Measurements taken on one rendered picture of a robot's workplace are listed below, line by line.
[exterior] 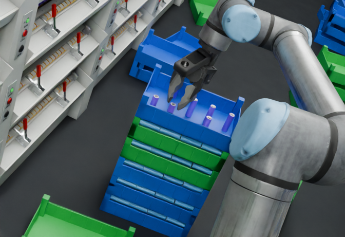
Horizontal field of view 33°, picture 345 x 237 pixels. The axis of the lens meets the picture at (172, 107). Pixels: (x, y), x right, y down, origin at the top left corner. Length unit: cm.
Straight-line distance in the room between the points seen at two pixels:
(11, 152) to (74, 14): 46
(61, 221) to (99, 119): 58
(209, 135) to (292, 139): 75
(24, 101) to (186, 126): 47
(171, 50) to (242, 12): 132
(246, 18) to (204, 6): 213
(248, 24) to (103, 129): 97
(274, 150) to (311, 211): 144
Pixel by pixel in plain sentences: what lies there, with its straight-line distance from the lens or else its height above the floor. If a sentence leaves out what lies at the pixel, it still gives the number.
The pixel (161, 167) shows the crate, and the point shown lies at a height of 26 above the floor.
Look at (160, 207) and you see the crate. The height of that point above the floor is 11.
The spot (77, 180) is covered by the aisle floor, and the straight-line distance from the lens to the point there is 203.
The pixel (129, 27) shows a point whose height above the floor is 18.
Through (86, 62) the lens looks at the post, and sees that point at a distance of 214.
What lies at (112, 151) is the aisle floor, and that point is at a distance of 219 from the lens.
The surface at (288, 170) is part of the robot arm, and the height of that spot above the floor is 84.
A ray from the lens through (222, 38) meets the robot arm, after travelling 161.
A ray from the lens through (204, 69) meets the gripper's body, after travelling 165.
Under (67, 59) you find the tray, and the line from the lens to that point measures 193.
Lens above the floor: 137
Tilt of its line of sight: 33 degrees down
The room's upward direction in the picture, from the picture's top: 23 degrees clockwise
